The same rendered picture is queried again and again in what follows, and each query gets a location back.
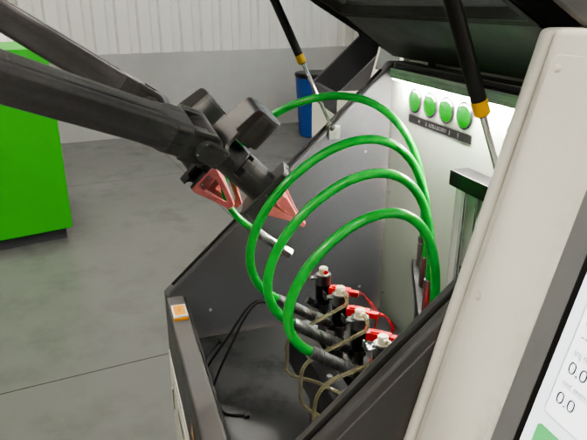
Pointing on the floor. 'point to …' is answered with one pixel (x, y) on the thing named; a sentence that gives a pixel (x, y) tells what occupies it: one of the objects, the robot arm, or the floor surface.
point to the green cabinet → (31, 174)
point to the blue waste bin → (307, 104)
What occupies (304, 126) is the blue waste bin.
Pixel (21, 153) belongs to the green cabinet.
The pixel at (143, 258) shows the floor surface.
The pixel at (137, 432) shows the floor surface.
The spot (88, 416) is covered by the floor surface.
